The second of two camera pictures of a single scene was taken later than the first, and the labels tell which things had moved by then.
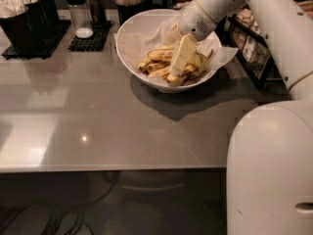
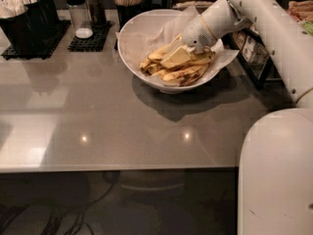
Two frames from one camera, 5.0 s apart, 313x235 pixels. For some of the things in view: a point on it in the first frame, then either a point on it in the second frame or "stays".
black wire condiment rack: [240, 31] stays
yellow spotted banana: [168, 55] to [202, 59]
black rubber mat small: [95, 42] stays
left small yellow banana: [143, 64] stays
